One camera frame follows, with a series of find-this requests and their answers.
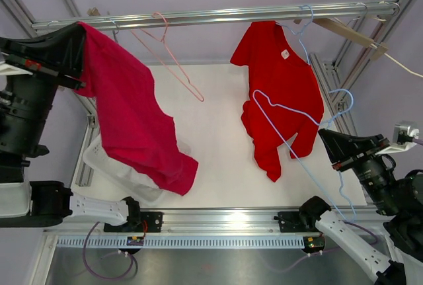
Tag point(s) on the wooden hanger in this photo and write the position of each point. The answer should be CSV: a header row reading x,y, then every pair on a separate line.
x,y
346,32
93,12

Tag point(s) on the light blue wire hanger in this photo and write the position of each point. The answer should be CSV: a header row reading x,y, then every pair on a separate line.
x,y
299,34
285,124

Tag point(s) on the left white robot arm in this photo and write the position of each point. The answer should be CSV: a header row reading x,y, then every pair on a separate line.
x,y
30,195

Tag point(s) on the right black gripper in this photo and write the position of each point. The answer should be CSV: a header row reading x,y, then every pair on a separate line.
x,y
344,147

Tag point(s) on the pink wire hanger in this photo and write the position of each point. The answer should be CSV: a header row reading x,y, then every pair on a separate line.
x,y
185,80

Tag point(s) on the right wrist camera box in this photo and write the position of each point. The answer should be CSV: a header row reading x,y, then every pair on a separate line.
x,y
405,137

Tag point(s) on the white plastic laundry basket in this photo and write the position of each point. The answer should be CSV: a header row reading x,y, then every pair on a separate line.
x,y
97,159

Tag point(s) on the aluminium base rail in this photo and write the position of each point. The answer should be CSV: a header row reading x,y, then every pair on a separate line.
x,y
227,221

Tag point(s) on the white t shirt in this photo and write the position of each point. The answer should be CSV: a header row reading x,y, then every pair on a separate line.
x,y
132,175

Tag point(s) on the left wooden hanger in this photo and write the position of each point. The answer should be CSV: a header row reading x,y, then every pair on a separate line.
x,y
93,12

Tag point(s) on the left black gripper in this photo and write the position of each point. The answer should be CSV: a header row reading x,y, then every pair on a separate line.
x,y
62,51

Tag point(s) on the red t shirt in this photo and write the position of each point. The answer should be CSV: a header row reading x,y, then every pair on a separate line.
x,y
277,70

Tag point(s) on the aluminium hanging rail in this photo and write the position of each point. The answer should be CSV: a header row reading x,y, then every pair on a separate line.
x,y
220,16

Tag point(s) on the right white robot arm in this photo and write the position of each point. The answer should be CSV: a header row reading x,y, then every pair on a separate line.
x,y
400,200

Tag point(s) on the white slotted cable duct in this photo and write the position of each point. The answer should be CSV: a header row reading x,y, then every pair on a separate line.
x,y
183,242

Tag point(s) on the magenta polo shirt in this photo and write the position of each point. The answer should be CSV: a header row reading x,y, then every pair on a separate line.
x,y
133,128

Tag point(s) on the right wooden hanger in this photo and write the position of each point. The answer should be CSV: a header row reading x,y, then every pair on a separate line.
x,y
346,32

